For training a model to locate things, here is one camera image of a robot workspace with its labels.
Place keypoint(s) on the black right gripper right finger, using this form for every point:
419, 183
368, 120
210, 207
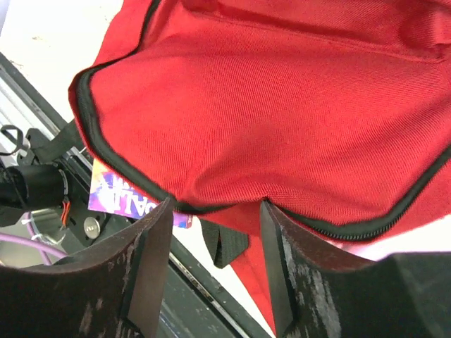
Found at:
319, 290

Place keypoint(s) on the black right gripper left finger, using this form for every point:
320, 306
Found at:
113, 288

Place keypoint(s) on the orange purple Roald Dahl book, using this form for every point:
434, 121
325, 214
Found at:
110, 193

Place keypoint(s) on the red student backpack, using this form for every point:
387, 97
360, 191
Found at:
337, 112

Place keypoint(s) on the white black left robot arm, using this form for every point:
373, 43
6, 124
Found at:
33, 187

